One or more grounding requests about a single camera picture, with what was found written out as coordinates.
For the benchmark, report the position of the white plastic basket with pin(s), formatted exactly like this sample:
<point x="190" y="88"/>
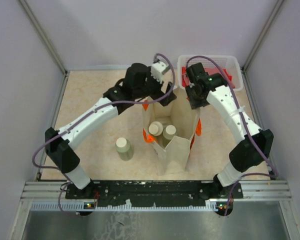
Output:
<point x="229" y="65"/>

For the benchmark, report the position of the green bottle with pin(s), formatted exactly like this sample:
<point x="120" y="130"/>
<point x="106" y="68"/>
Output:
<point x="168" y="133"/>
<point x="156" y="128"/>
<point x="124" y="149"/>

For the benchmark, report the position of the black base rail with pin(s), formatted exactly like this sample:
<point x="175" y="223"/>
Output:
<point x="167" y="193"/>

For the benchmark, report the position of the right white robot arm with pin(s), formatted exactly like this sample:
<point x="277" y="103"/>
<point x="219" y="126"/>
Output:
<point x="253" y="144"/>

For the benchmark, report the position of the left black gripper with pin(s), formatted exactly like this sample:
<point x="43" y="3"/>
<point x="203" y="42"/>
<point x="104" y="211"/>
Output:
<point x="158" y="92"/>

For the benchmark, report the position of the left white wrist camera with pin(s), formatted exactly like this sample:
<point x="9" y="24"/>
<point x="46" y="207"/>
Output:
<point x="158" y="69"/>

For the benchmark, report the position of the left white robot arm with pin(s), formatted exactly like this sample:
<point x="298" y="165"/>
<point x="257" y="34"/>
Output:
<point x="61" y="144"/>

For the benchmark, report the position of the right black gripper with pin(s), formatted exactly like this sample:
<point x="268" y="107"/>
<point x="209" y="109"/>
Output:
<point x="195" y="104"/>

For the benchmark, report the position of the beige canvas tote bag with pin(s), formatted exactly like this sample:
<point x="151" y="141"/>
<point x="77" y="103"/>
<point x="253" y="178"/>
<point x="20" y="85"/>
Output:
<point x="173" y="158"/>

